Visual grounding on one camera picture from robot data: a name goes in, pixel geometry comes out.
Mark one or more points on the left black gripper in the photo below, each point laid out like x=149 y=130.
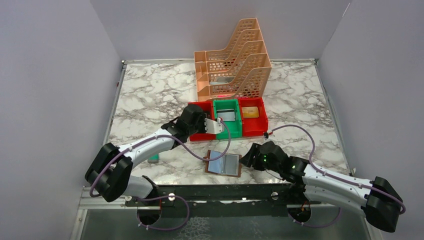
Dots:
x=202 y=119

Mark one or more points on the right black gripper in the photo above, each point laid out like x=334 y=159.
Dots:
x=249 y=159

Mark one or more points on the grey card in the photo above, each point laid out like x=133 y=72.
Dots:
x=230 y=165

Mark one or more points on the red bin with black card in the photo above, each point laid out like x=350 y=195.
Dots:
x=207 y=107

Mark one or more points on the brown leather card holder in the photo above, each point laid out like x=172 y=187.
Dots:
x=214 y=167

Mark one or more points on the red bin with gold card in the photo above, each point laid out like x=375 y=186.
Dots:
x=253 y=127

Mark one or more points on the green plastic bin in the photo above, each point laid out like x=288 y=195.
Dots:
x=235 y=127

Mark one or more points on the peach plastic file organizer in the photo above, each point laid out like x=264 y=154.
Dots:
x=238 y=71

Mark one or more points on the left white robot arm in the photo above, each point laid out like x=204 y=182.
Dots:
x=110 y=172

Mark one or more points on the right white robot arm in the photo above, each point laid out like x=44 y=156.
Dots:
x=376 y=200

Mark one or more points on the silver card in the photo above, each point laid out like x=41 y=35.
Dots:
x=227 y=115

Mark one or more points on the gold card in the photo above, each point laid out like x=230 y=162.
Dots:
x=250 y=112

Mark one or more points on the green eraser block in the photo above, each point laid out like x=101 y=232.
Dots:
x=153 y=159

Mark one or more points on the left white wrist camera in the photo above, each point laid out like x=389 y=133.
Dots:
x=213 y=126

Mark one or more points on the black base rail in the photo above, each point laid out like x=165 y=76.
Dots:
x=222 y=200

